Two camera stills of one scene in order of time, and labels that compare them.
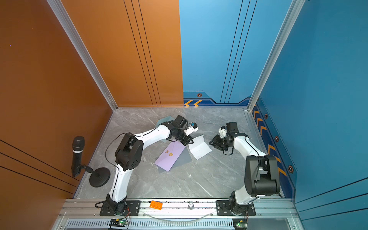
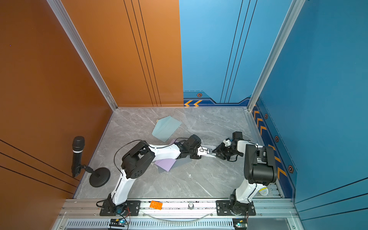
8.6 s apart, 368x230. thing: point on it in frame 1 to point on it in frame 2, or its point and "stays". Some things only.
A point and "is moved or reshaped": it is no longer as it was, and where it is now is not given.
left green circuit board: [119, 223] stays
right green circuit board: [240, 224] stays
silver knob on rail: [190, 206] stays
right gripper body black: [221, 143] to [226, 152]
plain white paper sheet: [199, 149] is moved or reshaped
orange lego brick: [156, 205] stays
